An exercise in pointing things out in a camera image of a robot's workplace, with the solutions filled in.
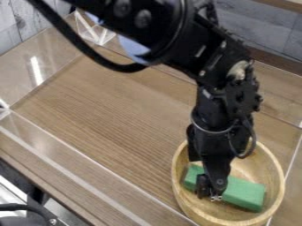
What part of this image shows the clear acrylic enclosure wall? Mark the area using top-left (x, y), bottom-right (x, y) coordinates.
top-left (0, 5), bottom-right (302, 226)

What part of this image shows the black cable at corner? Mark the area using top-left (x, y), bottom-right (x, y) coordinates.
top-left (0, 202), bottom-right (38, 226)

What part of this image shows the black metal frame bracket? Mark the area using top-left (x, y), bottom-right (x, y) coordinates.
top-left (26, 186), bottom-right (83, 226)

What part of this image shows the round wooden bowl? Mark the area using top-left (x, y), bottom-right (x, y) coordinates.
top-left (171, 143), bottom-right (286, 226)

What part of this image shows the green rectangular block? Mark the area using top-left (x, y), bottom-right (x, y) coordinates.
top-left (182, 164), bottom-right (268, 212)

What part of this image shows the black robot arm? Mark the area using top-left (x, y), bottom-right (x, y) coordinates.
top-left (26, 0), bottom-right (262, 200)

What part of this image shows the clear acrylic corner bracket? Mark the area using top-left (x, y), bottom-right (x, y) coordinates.
top-left (75, 11), bottom-right (117, 46)

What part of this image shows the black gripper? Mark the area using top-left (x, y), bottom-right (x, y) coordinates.
top-left (186, 85), bottom-right (262, 200)

